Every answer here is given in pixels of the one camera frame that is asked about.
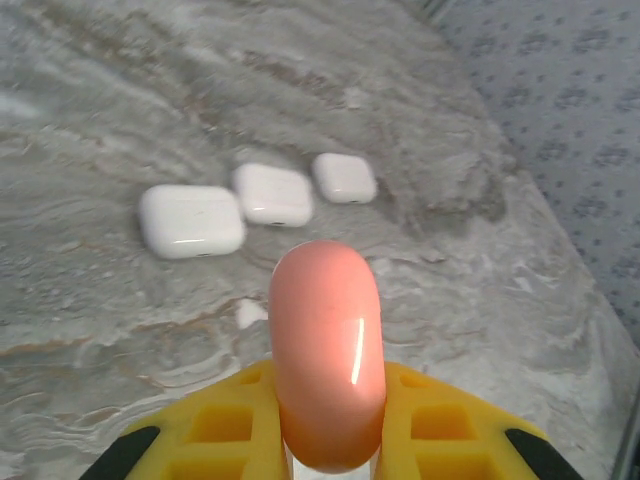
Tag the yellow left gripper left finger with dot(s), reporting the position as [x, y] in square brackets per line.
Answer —
[250, 450]

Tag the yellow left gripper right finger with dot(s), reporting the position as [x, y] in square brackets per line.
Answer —
[400, 450]

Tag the pink earbud charging case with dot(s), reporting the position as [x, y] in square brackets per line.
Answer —
[325, 350]

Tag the white earbud charging case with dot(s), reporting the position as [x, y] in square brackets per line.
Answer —
[345, 177]
[272, 195]
[190, 222]

